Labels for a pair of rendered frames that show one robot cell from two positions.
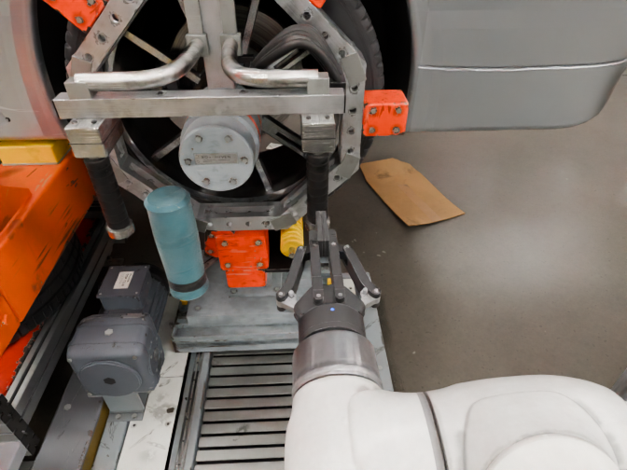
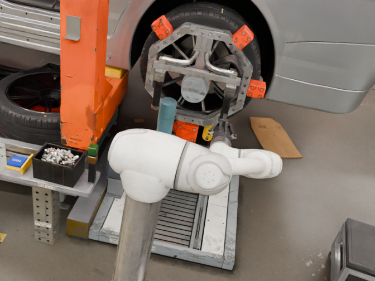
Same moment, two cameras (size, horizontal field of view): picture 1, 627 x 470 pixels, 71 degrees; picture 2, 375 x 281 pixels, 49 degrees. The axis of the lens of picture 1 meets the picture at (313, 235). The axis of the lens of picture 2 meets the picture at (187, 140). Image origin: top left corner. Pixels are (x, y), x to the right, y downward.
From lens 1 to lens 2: 129 cm
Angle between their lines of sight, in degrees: 7
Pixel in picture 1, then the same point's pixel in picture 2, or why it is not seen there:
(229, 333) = not seen: hidden behind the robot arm
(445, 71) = (285, 78)
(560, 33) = (332, 74)
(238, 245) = (186, 129)
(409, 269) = not seen: hidden behind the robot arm
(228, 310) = not seen: hidden behind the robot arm
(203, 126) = (193, 79)
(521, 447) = (253, 151)
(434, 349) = (262, 212)
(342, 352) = (224, 140)
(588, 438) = (266, 154)
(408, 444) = (233, 152)
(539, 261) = (335, 190)
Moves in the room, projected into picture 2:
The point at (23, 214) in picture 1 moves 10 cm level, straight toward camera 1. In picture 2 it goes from (111, 95) to (118, 103)
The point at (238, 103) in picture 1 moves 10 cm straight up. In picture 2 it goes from (207, 75) to (211, 56)
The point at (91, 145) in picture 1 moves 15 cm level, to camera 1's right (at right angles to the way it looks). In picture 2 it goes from (160, 77) to (191, 85)
